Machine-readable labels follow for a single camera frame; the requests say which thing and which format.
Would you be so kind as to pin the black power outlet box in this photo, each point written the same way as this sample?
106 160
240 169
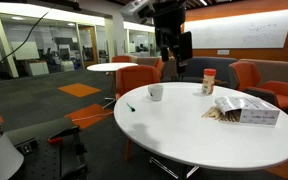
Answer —
28 147

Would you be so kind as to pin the dark grey sofa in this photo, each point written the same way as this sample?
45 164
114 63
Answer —
210 68

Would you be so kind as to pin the white low cabinet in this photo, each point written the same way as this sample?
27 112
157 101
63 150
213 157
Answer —
39 68

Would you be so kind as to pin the wooden door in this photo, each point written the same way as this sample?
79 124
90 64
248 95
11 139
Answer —
88 45

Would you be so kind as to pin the orange chair with orange leg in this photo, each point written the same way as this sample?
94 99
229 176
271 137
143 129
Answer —
135 78

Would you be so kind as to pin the wooden coffee stirrers bundle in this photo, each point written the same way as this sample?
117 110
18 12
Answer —
219 114

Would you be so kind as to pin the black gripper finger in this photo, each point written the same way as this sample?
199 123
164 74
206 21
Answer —
165 54
180 66

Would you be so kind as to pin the large round white table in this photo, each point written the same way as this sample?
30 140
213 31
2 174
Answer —
197 133

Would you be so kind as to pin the small orange chair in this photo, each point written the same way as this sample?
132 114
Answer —
120 59

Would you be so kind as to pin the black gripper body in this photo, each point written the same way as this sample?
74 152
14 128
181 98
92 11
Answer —
168 20

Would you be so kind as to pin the green marker with black cap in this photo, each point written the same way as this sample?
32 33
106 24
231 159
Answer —
130 107

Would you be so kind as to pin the large wall whiteboard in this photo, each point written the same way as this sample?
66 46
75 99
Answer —
240 30

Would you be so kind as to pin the white wall plate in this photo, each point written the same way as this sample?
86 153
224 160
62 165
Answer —
223 52

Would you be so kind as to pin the white coffee stirrer box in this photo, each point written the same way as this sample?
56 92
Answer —
250 111

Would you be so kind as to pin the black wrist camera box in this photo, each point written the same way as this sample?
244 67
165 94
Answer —
186 46

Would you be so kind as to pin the orange armchair with dark armrest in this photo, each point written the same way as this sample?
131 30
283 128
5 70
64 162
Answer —
267 88

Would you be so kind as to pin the creamer jar with red lid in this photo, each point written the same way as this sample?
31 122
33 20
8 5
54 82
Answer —
208 82

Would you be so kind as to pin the white ceramic mug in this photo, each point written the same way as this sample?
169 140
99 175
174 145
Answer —
155 92

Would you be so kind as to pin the small round white table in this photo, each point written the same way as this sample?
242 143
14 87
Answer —
110 66

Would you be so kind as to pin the black perforated robot cart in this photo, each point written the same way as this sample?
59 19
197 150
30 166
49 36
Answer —
50 156

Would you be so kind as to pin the small whiteboard behind glass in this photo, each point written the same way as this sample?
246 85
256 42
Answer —
25 50

